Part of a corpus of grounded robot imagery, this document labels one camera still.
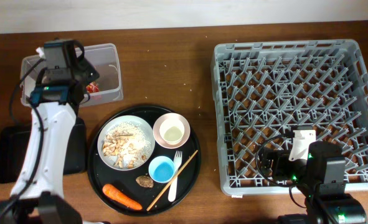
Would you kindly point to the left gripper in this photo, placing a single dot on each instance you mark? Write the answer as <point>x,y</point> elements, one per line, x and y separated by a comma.
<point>92,71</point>

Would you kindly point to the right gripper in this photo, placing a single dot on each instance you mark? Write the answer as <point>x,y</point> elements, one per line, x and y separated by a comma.
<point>281,159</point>

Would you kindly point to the red snack wrapper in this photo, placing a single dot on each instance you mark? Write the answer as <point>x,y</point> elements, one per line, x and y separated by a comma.
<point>92,87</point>

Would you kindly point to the grey plate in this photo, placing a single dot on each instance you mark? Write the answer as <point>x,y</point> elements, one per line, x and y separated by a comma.
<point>144,125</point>

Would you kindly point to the pink bowl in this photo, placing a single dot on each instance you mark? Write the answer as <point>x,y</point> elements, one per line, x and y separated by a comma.
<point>158,137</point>

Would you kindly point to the blue cup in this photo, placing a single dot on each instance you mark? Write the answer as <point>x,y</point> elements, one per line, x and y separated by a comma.
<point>161,169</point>

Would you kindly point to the white cup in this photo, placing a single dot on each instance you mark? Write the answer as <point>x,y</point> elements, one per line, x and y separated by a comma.
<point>172,131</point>

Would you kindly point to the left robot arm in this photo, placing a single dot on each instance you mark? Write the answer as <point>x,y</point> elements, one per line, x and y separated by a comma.
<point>60,87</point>

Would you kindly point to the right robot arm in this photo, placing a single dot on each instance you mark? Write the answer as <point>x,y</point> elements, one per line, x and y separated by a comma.
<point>320,178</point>

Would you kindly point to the grey dishwasher rack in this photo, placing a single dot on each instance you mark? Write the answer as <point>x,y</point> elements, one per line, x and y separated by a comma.
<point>263,89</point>

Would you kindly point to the clear plastic bin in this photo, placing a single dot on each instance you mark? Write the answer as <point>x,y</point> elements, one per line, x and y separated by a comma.
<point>103,57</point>

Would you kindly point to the wooden chopstick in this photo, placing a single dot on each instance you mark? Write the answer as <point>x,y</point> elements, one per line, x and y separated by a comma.
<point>151,205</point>

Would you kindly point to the black rectangular tray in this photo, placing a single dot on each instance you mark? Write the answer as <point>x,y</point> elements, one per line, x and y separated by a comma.
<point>13,145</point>

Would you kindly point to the food scraps and rice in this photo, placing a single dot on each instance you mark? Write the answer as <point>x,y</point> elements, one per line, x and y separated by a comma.
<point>126,146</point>

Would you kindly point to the round black serving tray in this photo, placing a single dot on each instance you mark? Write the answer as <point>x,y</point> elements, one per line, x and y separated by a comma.
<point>100,174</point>

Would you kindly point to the brown walnut shell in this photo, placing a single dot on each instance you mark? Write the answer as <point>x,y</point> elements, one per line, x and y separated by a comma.
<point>145,181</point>

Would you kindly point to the orange carrot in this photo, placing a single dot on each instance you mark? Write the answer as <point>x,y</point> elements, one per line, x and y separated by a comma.
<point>113,193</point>

